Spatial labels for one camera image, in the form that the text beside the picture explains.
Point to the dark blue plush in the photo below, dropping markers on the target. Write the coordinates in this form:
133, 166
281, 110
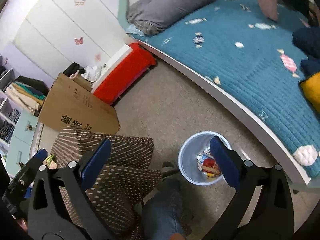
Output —
307, 40

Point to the hanging clothes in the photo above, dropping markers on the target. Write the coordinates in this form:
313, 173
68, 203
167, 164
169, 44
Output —
26, 96

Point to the white cabinet with drawers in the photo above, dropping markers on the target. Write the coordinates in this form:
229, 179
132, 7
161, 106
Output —
20, 143

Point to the grey folded blanket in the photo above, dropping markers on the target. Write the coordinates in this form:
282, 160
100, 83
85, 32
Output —
154, 16

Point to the green snack pieces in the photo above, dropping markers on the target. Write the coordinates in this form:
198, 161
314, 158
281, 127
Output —
51, 161

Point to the red snack bag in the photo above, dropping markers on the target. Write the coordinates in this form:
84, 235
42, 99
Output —
207, 164

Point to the white wardrobe doors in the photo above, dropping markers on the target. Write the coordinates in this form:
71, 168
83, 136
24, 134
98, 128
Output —
56, 33

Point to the yellow pillow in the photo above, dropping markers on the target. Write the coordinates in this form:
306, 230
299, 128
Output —
311, 90

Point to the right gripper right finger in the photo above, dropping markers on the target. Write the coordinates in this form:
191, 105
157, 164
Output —
273, 217

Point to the brown cardboard box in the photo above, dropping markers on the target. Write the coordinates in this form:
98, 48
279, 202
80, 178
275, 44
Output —
69, 104

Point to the red storage bench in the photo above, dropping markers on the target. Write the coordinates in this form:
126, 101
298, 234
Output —
122, 70

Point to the light blue trash bin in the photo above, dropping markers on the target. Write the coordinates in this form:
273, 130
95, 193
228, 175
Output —
187, 157

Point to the white cube shelf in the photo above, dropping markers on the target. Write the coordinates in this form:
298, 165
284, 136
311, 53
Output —
10, 111

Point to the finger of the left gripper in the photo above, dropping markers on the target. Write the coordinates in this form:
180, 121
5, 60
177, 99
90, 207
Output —
39, 157

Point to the teal quilted bed cover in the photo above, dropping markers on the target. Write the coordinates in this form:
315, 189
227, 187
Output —
232, 44

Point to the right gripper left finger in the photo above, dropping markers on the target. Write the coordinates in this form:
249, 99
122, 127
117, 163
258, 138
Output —
48, 217

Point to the teal bunk bed frame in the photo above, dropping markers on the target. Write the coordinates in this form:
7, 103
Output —
302, 178

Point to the white plastic bag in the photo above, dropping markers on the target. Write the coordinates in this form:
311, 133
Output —
92, 73

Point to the brown polka dot tablecloth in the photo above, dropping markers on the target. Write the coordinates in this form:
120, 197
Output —
124, 181

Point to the person's jeans leg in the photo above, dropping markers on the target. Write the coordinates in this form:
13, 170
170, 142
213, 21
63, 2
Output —
161, 216

